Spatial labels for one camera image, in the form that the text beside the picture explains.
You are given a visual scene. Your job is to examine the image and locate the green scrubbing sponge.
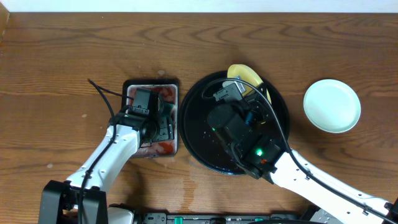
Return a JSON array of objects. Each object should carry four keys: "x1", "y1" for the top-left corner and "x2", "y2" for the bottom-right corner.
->
[{"x1": 162, "y1": 103, "x2": 175, "y2": 116}]

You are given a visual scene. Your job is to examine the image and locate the yellow plate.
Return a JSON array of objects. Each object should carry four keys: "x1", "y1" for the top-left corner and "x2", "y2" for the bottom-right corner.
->
[{"x1": 227, "y1": 64, "x2": 272, "y2": 104}]

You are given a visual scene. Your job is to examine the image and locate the light blue plate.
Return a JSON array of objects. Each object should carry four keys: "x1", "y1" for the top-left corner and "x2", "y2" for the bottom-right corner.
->
[{"x1": 303, "y1": 79, "x2": 361, "y2": 134}]

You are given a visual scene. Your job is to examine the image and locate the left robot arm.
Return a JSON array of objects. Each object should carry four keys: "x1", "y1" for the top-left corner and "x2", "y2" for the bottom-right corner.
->
[{"x1": 39, "y1": 103, "x2": 177, "y2": 223}]

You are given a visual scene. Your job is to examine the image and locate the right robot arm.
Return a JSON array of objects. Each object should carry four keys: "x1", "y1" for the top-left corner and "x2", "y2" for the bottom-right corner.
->
[{"x1": 207, "y1": 91, "x2": 397, "y2": 223}]

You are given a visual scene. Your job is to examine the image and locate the black rectangular water tray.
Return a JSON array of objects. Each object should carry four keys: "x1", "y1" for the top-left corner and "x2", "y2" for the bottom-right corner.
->
[{"x1": 122, "y1": 79, "x2": 179, "y2": 157}]

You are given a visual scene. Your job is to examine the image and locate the black round serving tray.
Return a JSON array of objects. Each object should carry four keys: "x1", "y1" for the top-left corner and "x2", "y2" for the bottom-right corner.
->
[{"x1": 178, "y1": 70, "x2": 290, "y2": 175}]

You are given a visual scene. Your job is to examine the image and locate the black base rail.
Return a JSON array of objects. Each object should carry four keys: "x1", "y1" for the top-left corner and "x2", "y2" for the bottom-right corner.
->
[{"x1": 107, "y1": 203, "x2": 327, "y2": 224}]

